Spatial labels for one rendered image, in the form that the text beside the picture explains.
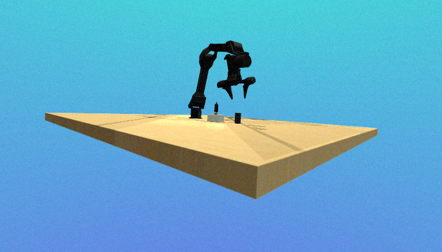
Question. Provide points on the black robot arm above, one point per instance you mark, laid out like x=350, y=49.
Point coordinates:
x=238, y=59

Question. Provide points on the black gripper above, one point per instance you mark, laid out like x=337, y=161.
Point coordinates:
x=247, y=82

